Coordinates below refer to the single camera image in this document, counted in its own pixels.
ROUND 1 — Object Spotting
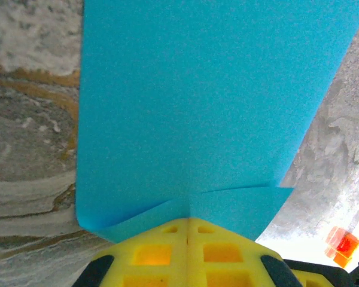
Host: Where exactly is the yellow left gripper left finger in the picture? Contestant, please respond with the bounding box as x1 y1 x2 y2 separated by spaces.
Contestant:
77 218 188 287

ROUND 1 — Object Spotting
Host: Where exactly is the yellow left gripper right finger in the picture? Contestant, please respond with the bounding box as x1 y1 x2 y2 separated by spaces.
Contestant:
187 217 303 287

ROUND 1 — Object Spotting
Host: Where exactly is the blue cloth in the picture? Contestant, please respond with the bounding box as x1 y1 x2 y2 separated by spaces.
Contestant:
76 0 359 243

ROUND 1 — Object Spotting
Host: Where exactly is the orange transparent toy block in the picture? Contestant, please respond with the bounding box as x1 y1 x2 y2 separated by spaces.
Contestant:
324 226 359 268

